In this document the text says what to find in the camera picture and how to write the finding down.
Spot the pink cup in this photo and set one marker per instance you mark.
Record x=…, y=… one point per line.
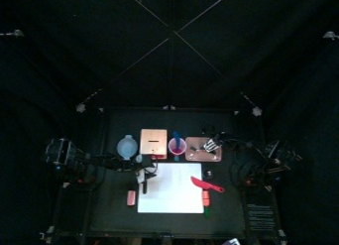
x=178, y=149

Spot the orange toy carrot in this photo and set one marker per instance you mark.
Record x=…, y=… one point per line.
x=206, y=201

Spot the brown square tray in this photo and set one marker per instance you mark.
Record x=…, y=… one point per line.
x=194, y=155

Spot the silver frame clamp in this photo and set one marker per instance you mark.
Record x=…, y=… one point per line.
x=330, y=35
x=80, y=107
x=169, y=107
x=257, y=111

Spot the small dark round object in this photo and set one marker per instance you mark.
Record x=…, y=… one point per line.
x=207, y=172

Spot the pink toy sushi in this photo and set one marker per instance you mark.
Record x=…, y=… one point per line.
x=131, y=198

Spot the white cutting board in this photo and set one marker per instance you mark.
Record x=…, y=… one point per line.
x=171, y=189

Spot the white paper sheet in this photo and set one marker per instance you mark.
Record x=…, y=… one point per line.
x=233, y=241

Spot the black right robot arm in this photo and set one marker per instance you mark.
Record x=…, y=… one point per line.
x=269, y=158

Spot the blue utensil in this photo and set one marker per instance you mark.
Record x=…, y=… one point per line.
x=177, y=138

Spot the red toy knife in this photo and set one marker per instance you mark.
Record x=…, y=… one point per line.
x=205, y=185

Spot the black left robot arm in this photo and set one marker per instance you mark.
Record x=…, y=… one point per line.
x=72, y=153

